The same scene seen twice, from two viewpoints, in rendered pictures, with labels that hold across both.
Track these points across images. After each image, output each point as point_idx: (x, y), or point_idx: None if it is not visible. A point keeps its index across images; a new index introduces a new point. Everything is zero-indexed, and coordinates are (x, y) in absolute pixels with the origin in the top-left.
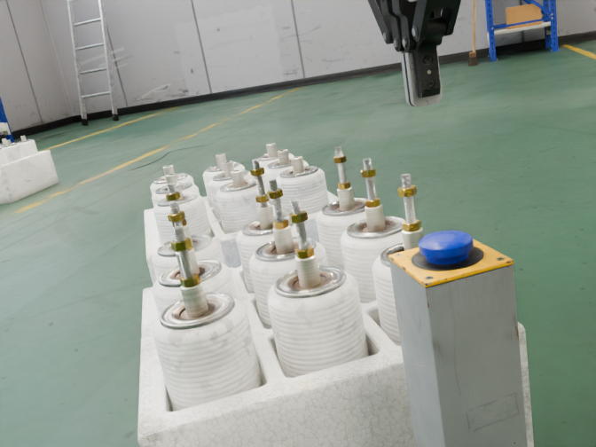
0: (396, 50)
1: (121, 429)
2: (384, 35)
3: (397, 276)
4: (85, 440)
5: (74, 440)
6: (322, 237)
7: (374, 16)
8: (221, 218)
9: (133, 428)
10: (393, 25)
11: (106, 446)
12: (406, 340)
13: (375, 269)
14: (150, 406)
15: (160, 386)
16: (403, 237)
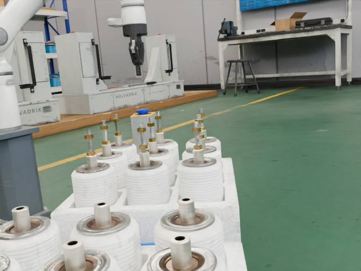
0: (141, 64)
1: (275, 270)
2: (140, 60)
3: (153, 118)
4: (298, 269)
5: (307, 270)
6: (115, 179)
7: (138, 55)
8: (140, 258)
9: (266, 268)
10: (141, 58)
11: (281, 262)
12: (154, 135)
13: (134, 146)
14: (227, 161)
15: (224, 164)
16: (121, 137)
